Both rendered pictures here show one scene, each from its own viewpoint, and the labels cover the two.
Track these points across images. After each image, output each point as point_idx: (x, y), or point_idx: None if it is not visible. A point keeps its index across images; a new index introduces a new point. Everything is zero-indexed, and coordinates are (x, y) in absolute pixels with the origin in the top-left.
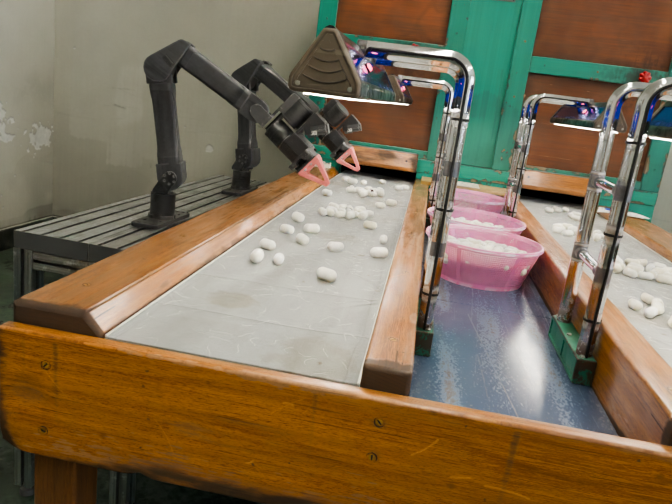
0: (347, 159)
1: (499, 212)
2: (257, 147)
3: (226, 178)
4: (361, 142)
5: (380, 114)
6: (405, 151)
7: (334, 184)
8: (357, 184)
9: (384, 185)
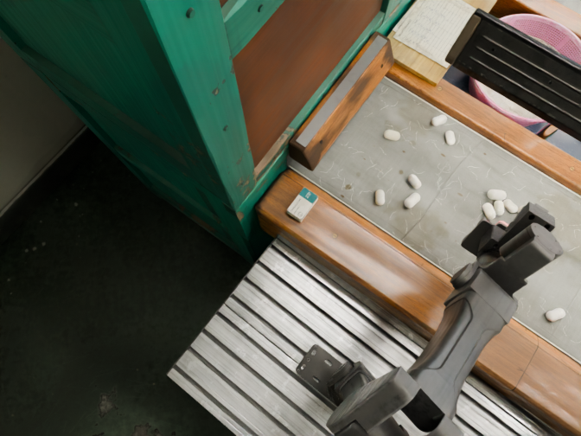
0: (320, 157)
1: (563, 51)
2: (365, 372)
3: (210, 371)
4: (309, 110)
5: (326, 44)
6: (360, 47)
7: (428, 243)
8: (411, 192)
9: (401, 138)
